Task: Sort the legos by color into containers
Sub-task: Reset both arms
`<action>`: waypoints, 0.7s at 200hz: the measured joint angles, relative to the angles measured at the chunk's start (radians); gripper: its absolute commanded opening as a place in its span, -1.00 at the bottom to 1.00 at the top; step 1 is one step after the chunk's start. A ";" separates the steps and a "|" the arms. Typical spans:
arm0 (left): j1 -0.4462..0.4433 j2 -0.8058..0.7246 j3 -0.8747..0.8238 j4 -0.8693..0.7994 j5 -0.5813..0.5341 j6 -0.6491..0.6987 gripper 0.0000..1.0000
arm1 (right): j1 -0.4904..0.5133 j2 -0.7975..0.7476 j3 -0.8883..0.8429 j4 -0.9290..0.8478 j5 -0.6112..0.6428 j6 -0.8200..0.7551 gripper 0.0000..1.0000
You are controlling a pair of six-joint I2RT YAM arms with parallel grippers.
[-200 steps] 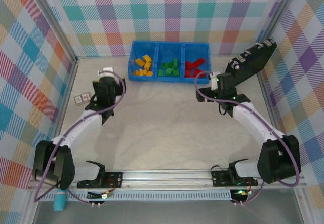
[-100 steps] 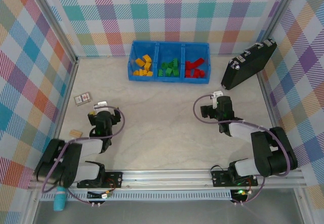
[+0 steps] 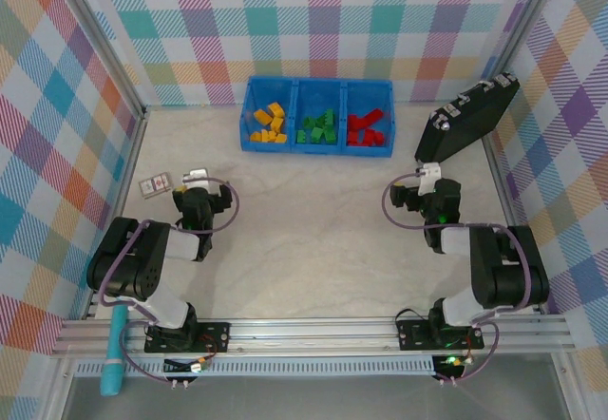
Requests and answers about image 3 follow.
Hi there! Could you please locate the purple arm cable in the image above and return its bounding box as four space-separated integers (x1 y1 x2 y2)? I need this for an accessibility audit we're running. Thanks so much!
97 177 242 386
382 171 533 386

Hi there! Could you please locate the aluminium table side rail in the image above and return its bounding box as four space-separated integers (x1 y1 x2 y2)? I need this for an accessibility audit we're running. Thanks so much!
83 105 149 321
482 132 545 319

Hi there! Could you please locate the aluminium mounting rail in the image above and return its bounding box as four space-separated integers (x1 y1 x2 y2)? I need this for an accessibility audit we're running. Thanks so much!
51 314 571 359

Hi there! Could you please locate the blue three-compartment bin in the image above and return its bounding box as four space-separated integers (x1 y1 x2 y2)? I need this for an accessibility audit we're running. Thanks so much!
239 76 396 159

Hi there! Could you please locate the black connector board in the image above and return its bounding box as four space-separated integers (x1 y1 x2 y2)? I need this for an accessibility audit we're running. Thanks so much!
434 353 466 378
162 356 213 376

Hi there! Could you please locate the grey slotted cable duct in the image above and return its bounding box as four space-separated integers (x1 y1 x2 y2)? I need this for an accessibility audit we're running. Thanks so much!
75 356 436 377

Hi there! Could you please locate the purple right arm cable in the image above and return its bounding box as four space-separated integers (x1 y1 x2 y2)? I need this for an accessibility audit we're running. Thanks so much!
382 171 533 386

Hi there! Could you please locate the teal marker pen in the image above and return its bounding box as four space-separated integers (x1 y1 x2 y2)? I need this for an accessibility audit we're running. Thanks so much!
99 306 129 396

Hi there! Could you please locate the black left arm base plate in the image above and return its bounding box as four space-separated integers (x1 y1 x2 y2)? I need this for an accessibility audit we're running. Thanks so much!
143 320 233 355

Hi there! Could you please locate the black hard case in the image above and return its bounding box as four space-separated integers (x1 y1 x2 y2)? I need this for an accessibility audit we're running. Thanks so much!
414 71 522 164

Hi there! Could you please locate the small card box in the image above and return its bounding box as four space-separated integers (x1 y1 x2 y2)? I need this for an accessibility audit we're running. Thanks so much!
139 172 171 199

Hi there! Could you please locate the aluminium frame post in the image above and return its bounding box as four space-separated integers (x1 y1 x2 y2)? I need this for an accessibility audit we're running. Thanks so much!
493 0 566 77
55 0 148 117

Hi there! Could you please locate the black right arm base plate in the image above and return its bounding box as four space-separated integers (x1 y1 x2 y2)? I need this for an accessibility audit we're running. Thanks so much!
395 317 485 353

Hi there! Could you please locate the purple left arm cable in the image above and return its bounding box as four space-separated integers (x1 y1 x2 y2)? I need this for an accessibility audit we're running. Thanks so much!
97 177 242 386

